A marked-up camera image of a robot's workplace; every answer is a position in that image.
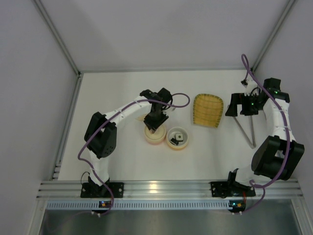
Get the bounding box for cream lid orange label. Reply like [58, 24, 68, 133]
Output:
[136, 115, 146, 121]

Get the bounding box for cream lid pink label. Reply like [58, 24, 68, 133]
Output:
[144, 124, 167, 139]

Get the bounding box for salmon sushi roll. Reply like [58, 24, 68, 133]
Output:
[170, 138, 179, 146]

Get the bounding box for green sushi roll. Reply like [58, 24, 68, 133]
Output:
[175, 133, 184, 142]

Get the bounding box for metal tongs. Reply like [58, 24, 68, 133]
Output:
[227, 104, 257, 149]

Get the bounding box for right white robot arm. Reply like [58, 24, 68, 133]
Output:
[225, 78, 305, 183]

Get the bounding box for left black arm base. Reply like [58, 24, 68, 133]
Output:
[80, 182, 124, 198]

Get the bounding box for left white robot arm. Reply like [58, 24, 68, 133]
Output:
[78, 88, 173, 192]

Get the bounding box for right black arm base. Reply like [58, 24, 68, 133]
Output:
[210, 181, 256, 198]

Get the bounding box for orange bottom bowl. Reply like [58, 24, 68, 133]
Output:
[166, 127, 189, 150]

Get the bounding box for pink bottom bowl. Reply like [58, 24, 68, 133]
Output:
[145, 137, 165, 145]

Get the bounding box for woven bamboo tray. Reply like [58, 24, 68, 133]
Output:
[193, 94, 224, 128]

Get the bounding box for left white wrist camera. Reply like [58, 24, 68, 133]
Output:
[164, 103, 176, 114]

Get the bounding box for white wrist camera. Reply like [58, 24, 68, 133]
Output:
[164, 103, 176, 114]
[241, 79, 261, 96]

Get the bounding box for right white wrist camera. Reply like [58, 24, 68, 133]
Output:
[241, 79, 261, 96]

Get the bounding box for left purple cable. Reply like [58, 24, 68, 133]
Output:
[77, 92, 191, 216]

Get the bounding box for aluminium front rail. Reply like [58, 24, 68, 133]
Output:
[36, 179, 303, 200]

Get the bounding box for slotted cable duct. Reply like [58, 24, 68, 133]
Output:
[46, 200, 235, 211]

